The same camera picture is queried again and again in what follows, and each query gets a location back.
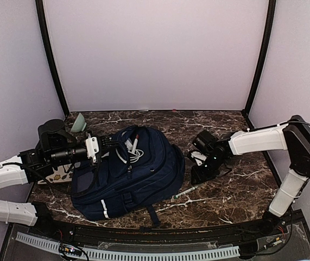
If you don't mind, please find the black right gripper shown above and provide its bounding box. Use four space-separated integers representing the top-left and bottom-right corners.
191 154 226 185

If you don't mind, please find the green capped marker pen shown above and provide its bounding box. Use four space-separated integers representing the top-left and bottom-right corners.
172 186 198 199

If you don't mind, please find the navy blue student backpack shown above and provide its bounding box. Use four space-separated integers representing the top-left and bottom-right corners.
71 126 185 227

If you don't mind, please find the white charging cable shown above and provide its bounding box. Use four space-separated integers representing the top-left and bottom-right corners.
124 140 144 164

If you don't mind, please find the red capped marker pen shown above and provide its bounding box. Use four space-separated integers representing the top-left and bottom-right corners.
131 134 139 153

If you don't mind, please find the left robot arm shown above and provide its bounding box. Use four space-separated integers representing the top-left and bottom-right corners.
0 119 99 237

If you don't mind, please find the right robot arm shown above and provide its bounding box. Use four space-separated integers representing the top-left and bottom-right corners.
188 115 310 236

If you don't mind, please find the green ceramic bowl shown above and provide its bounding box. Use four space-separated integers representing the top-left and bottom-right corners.
71 113 87 133

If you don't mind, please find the floral pattern notebook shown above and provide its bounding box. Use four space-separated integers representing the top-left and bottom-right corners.
46 165 73 184

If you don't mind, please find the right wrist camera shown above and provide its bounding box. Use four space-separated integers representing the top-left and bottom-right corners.
187 150 207 166

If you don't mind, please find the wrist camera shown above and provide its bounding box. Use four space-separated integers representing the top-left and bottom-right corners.
187 150 207 166
84 130 117 165

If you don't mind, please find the black curved front rail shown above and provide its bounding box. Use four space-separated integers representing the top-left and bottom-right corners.
8 202 307 247

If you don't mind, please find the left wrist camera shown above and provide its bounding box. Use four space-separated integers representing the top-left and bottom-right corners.
84 130 117 165

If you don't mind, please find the grey slotted cable duct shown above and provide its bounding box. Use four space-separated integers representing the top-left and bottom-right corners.
15 232 240 260

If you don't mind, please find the right black frame post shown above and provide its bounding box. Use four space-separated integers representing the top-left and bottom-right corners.
242 0 277 117

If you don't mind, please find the black frame post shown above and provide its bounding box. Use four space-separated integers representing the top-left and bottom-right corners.
242 0 277 117
35 0 70 117

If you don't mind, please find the left black frame post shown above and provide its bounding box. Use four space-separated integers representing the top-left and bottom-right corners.
35 0 70 117

